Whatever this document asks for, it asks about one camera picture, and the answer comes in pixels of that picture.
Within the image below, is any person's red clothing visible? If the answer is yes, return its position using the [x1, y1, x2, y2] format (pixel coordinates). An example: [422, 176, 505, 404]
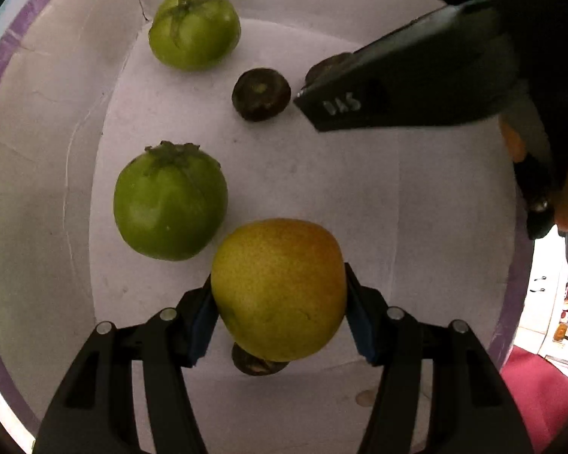
[499, 345, 568, 454]

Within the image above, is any yellow-orange apple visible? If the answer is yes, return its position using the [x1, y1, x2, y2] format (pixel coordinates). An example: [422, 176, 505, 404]
[211, 218, 348, 363]

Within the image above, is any purple box with white inside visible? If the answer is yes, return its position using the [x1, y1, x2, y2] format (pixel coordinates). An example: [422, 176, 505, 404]
[0, 0, 537, 454]

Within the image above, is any green tomato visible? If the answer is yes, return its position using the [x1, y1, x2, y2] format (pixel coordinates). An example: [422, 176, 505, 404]
[114, 140, 229, 262]
[148, 0, 242, 72]

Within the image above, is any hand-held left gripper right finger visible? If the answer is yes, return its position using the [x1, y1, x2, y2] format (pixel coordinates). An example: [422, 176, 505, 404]
[343, 262, 535, 454]

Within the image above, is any dark brown round fruit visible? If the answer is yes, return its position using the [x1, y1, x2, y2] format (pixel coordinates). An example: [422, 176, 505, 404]
[231, 67, 292, 122]
[305, 52, 357, 86]
[231, 343, 290, 377]

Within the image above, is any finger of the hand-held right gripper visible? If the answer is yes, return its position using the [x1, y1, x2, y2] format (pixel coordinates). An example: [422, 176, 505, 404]
[293, 0, 519, 133]

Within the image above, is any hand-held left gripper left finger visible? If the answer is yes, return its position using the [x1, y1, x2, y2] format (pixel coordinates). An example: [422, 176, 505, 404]
[32, 274, 221, 454]

